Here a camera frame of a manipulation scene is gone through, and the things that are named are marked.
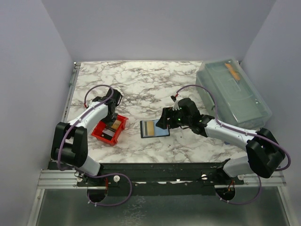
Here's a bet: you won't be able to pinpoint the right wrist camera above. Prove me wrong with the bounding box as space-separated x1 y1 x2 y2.
171 94 180 111

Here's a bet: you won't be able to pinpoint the yellow credit card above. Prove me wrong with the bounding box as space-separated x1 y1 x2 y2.
142 121 155 137

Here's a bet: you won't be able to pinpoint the green plastic storage box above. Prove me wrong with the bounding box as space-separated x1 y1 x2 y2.
196 58 272 130

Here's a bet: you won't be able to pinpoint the orange tool inside box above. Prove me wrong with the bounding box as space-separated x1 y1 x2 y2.
224 63 240 81

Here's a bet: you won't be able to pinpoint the black leather card holder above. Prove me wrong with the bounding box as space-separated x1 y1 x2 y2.
140 120 170 138

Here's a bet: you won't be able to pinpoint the aluminium rail frame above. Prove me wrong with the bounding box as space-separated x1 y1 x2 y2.
29 61 292 226

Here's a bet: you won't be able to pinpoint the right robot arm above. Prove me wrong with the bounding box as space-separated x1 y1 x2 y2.
156 98 285 185

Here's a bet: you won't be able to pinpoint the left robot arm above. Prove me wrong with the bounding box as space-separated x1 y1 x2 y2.
51 85 122 186

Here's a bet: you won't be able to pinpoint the cards in red bin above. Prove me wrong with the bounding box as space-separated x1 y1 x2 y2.
111 120 121 130

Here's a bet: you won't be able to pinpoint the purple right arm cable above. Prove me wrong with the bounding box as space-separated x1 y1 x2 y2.
171 84 291 205

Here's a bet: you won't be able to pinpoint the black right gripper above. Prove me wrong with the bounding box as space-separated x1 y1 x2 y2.
156 106 191 129

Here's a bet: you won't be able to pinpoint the red plastic bin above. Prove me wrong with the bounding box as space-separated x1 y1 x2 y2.
91 115 128 146

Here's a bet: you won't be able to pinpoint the black card in bin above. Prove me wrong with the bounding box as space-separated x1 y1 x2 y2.
101 130 115 140

